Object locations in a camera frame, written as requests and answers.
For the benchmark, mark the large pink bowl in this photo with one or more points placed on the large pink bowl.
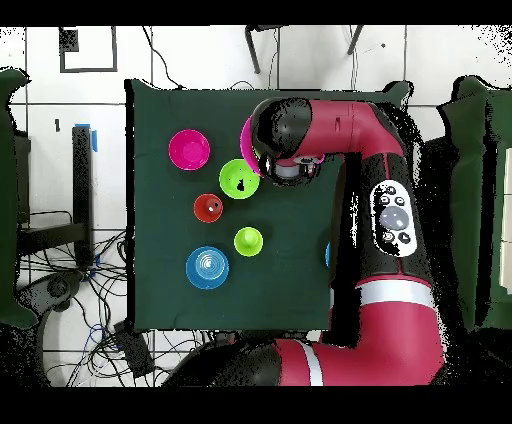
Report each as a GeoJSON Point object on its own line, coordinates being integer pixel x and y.
{"type": "Point", "coordinates": [247, 148]}

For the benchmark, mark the lime green cup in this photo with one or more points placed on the lime green cup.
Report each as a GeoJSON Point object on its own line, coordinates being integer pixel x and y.
{"type": "Point", "coordinates": [248, 242]}

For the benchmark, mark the large blue bowl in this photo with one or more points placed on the large blue bowl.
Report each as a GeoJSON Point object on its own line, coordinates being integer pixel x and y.
{"type": "Point", "coordinates": [327, 254]}

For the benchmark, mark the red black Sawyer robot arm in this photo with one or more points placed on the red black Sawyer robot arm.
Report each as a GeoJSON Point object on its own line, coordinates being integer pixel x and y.
{"type": "Point", "coordinates": [384, 312]}

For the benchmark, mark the small green bowl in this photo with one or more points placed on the small green bowl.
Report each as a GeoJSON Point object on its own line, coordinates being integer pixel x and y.
{"type": "Point", "coordinates": [238, 178]}

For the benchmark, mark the orange cup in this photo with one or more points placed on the orange cup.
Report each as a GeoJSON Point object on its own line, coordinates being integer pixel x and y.
{"type": "Point", "coordinates": [208, 208]}

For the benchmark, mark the small red-pink bowl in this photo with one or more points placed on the small red-pink bowl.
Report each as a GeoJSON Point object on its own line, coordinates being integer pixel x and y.
{"type": "Point", "coordinates": [189, 150]}

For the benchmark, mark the black tripod leg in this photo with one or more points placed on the black tripod leg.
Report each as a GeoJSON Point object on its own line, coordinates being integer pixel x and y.
{"type": "Point", "coordinates": [354, 38]}
{"type": "Point", "coordinates": [254, 52]}

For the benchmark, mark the medium blue bowl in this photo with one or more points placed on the medium blue bowl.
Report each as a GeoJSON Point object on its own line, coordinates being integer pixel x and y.
{"type": "Point", "coordinates": [207, 267]}

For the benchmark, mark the dark green table cloth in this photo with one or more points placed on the dark green table cloth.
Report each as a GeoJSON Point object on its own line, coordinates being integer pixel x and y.
{"type": "Point", "coordinates": [160, 264]}

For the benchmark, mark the green covered side table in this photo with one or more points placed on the green covered side table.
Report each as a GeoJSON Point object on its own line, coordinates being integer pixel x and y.
{"type": "Point", "coordinates": [8, 200]}
{"type": "Point", "coordinates": [480, 200]}

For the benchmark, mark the black power box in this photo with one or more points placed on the black power box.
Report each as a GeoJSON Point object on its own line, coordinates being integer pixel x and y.
{"type": "Point", "coordinates": [134, 348]}

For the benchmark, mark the black wheel base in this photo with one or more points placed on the black wheel base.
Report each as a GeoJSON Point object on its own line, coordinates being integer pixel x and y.
{"type": "Point", "coordinates": [56, 288]}

